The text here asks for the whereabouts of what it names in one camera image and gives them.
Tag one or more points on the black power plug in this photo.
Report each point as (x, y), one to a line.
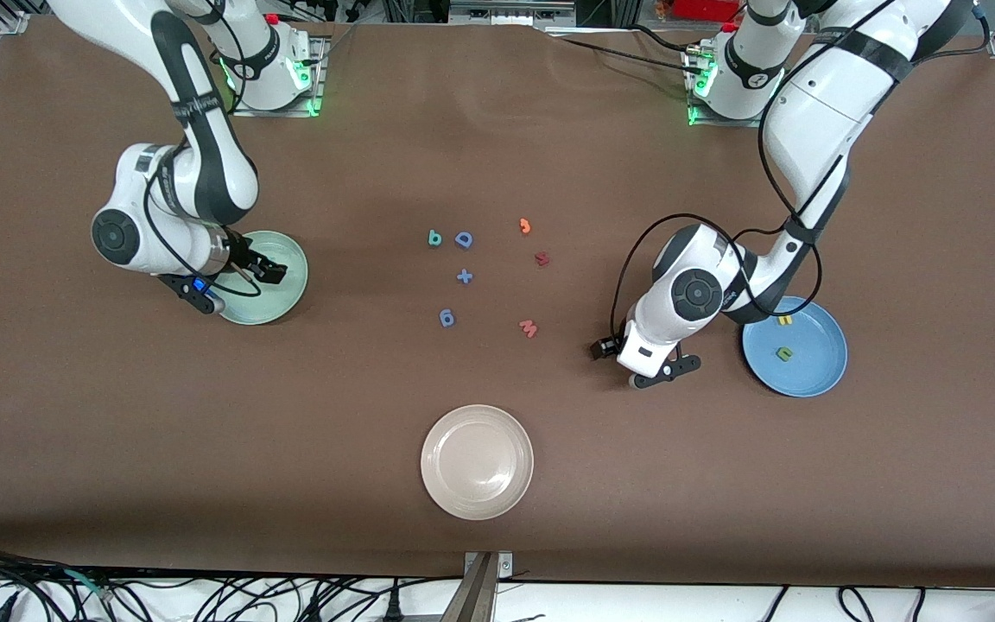
(393, 607)

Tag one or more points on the red box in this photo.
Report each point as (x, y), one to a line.
(705, 9)

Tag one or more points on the blue foam letter D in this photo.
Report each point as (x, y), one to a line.
(464, 239)

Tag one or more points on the grey metal frame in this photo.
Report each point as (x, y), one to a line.
(510, 10)

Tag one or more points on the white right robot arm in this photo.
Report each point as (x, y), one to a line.
(204, 173)

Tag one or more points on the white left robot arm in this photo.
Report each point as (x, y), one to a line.
(817, 112)

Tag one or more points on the pink foam letter w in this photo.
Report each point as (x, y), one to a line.
(529, 328)

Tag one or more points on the metal bracket with screw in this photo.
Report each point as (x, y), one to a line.
(504, 566)

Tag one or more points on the light green plate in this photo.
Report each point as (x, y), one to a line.
(277, 300)

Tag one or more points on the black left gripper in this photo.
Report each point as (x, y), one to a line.
(604, 348)

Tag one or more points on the blue foam number six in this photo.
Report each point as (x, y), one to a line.
(446, 318)

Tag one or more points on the aluminium profile beam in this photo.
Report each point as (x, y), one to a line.
(472, 600)

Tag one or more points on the blue plate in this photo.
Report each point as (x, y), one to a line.
(808, 370)

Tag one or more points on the blue foam plus sign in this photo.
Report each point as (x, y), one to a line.
(464, 276)

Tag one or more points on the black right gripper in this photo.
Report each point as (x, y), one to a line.
(243, 257)

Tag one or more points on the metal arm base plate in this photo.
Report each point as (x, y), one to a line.
(735, 123)
(277, 112)

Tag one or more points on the brown table mat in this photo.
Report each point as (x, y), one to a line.
(497, 173)

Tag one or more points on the beige plate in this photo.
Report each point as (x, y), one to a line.
(477, 462)

